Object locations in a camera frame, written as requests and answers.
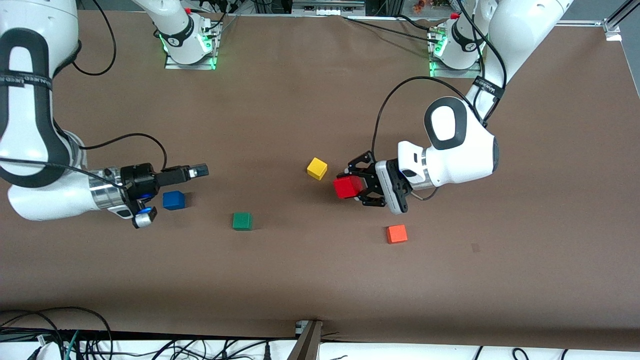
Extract teal floor cable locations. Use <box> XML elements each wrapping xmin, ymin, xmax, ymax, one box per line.
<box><xmin>62</xmin><ymin>330</ymin><xmax>81</xmax><ymax>360</ymax></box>

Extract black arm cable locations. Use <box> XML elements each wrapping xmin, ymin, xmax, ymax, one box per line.
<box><xmin>0</xmin><ymin>0</ymin><xmax>168</xmax><ymax>190</ymax></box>
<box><xmin>372</xmin><ymin>0</ymin><xmax>507</xmax><ymax>166</ymax></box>

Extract yellow cube block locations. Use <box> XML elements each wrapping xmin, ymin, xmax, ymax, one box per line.
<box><xmin>306</xmin><ymin>157</ymin><xmax>328</xmax><ymax>181</ymax></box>

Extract brown table cover sheet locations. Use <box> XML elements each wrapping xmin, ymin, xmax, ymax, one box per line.
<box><xmin>0</xmin><ymin>10</ymin><xmax>640</xmax><ymax>351</ymax></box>

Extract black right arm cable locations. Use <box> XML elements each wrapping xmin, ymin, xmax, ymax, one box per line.
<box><xmin>0</xmin><ymin>0</ymin><xmax>168</xmax><ymax>190</ymax></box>

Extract red cube block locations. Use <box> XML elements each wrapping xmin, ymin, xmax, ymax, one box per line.
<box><xmin>333</xmin><ymin>175</ymin><xmax>366</xmax><ymax>200</ymax></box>

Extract blue cube block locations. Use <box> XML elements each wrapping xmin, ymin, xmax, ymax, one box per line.
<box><xmin>162</xmin><ymin>190</ymin><xmax>186</xmax><ymax>211</ymax></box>

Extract black looped floor cable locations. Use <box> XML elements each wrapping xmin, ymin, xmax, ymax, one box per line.
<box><xmin>0</xmin><ymin>306</ymin><xmax>114</xmax><ymax>360</ymax></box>

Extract black left base cable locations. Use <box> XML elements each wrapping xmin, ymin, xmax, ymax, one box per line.
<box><xmin>342</xmin><ymin>15</ymin><xmax>441</xmax><ymax>45</ymax></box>

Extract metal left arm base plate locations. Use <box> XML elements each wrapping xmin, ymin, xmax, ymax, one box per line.
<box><xmin>429</xmin><ymin>55</ymin><xmax>482</xmax><ymax>79</ymax></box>

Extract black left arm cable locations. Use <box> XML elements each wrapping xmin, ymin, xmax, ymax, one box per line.
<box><xmin>372</xmin><ymin>0</ymin><xmax>507</xmax><ymax>166</ymax></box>

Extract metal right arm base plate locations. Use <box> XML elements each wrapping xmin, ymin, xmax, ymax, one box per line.
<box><xmin>165</xmin><ymin>22</ymin><xmax>219</xmax><ymax>71</ymax></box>

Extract white power strip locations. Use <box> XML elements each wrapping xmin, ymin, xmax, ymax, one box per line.
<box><xmin>292</xmin><ymin>0</ymin><xmax>366</xmax><ymax>16</ymax></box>

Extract black right base cables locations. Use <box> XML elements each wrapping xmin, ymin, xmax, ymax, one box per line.
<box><xmin>190</xmin><ymin>0</ymin><xmax>242</xmax><ymax>37</ymax></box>

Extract orange cube block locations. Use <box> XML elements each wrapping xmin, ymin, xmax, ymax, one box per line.
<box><xmin>386</xmin><ymin>224</ymin><xmax>408</xmax><ymax>245</ymax></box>

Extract aluminium bar with bracket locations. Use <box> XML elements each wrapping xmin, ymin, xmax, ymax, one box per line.
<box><xmin>287</xmin><ymin>320</ymin><xmax>323</xmax><ymax>360</ymax></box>

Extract black floor cable bundle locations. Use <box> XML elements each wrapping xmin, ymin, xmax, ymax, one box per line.
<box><xmin>80</xmin><ymin>337</ymin><xmax>297</xmax><ymax>360</ymax></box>

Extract aluminium frame profile with rail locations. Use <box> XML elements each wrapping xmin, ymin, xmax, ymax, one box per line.
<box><xmin>557</xmin><ymin>0</ymin><xmax>640</xmax><ymax>42</ymax></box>

